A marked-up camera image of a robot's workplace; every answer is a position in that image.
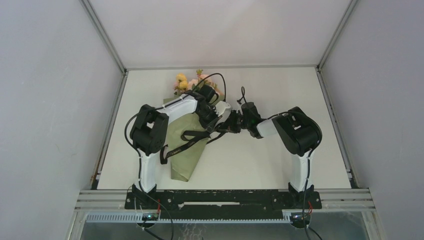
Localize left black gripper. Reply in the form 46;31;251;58
195;105;222;133

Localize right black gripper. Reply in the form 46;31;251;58
218;109;251;133

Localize peach fake flower stem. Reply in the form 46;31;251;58
193;69;224;96

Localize yellow fake flower stem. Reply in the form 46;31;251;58
174;73;189;92

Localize black ribbon strap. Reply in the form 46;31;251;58
159;127;229;166

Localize orange wrapping paper sheet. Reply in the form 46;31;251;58
160;113;213;182

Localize pink fake flower stem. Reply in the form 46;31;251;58
184;79;199;92

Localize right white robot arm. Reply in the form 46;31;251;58
215;101;323;208

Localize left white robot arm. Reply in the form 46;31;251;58
124;85;232;209

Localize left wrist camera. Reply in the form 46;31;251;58
215;101;232;118

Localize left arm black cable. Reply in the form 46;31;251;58
124;72;227;240

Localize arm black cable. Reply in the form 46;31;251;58
124;72;227;240
236;86;324;240

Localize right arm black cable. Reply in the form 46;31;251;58
236;86;324;240

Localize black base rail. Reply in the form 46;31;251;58
124;187;322;221

